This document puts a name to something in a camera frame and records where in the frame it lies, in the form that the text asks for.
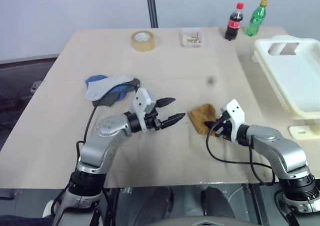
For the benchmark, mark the white flat plastic piece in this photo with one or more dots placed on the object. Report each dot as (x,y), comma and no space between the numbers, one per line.
(303,132)

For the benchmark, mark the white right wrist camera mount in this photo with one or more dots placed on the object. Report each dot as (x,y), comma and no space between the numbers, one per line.
(235,113)

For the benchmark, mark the white cloth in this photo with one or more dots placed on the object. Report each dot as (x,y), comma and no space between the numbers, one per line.
(100,88)

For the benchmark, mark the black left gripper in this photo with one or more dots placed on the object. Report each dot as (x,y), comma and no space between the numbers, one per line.
(152,122)

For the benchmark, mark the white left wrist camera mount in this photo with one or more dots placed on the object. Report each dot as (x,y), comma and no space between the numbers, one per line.
(143,100)

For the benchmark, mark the small clear plastic box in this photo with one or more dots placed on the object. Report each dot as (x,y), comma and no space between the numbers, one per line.
(185,34)

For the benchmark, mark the black metal post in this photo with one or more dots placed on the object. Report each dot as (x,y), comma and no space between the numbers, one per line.
(152,8)

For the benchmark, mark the clear packing tape roll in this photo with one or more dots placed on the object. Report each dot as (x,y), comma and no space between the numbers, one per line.
(147,44)

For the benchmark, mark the green bottle yellow cap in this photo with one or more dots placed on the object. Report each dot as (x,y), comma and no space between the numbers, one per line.
(255,20)

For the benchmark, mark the brown cloth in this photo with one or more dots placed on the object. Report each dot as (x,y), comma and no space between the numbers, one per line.
(201,115)

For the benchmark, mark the cola bottle red cap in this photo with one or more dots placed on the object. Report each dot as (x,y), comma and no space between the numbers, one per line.
(233,25)

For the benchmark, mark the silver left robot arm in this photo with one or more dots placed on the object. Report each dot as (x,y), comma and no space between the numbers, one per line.
(110,128)

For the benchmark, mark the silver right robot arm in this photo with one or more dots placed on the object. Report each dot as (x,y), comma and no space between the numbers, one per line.
(277,145)

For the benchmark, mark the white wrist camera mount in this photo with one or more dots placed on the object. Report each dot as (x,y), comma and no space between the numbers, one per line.
(235,113)
(143,100)

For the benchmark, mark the white plastic dish rack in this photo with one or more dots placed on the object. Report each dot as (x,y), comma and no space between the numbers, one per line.
(295,75)

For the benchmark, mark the blue and grey cloth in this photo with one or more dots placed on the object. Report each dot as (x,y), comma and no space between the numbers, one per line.
(110,99)

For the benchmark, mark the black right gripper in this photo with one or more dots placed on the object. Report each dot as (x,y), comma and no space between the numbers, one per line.
(223,127)

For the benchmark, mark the colourful small pins pile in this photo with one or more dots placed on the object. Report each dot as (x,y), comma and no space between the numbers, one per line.
(193,40)

